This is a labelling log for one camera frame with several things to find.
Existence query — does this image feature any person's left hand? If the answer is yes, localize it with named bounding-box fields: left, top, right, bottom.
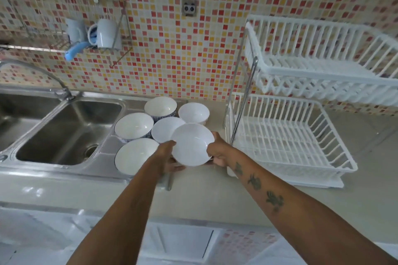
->
left=154, top=140, right=187, bottom=176

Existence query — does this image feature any person's right hand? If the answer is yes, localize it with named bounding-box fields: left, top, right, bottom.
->
left=206, top=131, right=234, bottom=168

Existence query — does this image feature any plain white shallow bowl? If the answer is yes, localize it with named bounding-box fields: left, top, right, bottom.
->
left=171, top=123, right=216, bottom=167

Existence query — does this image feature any person's right forearm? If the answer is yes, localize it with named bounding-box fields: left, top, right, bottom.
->
left=226, top=147, right=398, bottom=265

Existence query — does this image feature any person's left forearm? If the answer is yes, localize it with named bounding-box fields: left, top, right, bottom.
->
left=66, top=150, right=165, bottom=265

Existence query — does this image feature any large white bowl dark rim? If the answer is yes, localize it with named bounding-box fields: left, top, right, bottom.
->
left=114, top=137, right=160, bottom=176

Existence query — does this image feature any white bowl blue patterned outside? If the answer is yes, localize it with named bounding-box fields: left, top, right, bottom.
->
left=144, top=96, right=178, bottom=119
left=114, top=112, right=154, bottom=143

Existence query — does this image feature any white plastic dish rack basket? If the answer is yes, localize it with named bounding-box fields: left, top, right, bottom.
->
left=243, top=14, right=398, bottom=107
left=224, top=92, right=359, bottom=179

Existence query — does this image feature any white cabinet door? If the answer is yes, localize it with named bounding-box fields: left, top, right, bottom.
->
left=141, top=220, right=222, bottom=265

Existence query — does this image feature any stainless steel double sink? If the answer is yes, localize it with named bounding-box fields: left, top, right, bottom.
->
left=0, top=85, right=170, bottom=188

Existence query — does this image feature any white mug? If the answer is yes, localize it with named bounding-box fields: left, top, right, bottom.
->
left=88, top=18, right=122, bottom=50

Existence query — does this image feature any curved chrome faucet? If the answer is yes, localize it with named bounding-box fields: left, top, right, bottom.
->
left=0, top=59, right=76, bottom=101

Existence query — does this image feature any chrome dish rack frame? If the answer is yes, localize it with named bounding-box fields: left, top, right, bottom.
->
left=223, top=30, right=259, bottom=146

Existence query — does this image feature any metal wire wall rack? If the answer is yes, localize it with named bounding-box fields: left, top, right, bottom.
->
left=0, top=0, right=133, bottom=68

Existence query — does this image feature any light blue brush handle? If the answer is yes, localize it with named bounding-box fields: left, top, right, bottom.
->
left=64, top=41, right=92, bottom=61

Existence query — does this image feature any grey wall socket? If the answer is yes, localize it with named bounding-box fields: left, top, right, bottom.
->
left=182, top=0, right=198, bottom=17

